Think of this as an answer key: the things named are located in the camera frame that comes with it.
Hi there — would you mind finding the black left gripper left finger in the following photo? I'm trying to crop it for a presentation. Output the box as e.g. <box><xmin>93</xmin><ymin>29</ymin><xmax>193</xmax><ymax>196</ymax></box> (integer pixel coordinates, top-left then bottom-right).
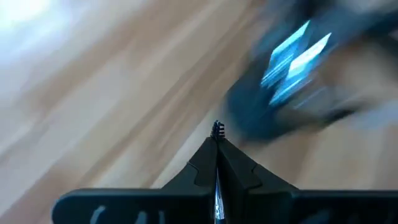
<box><xmin>51</xmin><ymin>138</ymin><xmax>218</xmax><ymax>224</ymax></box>

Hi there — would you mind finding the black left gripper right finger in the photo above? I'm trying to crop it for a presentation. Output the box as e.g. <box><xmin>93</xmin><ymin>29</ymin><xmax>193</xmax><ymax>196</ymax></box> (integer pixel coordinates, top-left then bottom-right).
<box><xmin>218</xmin><ymin>139</ymin><xmax>398</xmax><ymax>224</ymax></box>

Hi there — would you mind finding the black mesh pencil cup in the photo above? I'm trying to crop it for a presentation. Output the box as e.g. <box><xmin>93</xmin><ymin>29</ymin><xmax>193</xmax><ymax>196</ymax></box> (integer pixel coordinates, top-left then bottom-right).
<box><xmin>225</xmin><ymin>46</ymin><xmax>368</xmax><ymax>142</ymax></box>

